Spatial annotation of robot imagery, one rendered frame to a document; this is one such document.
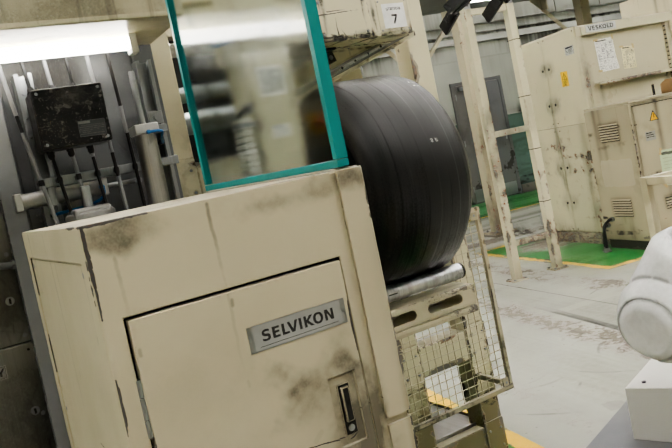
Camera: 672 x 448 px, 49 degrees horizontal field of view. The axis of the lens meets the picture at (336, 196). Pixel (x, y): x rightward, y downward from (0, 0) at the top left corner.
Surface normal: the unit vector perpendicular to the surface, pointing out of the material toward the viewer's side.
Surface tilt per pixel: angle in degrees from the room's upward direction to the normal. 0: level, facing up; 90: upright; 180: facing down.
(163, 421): 90
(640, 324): 97
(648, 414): 90
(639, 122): 90
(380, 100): 45
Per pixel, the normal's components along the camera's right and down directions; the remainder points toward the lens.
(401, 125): 0.34, -0.51
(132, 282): 0.50, -0.06
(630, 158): -0.92, 0.21
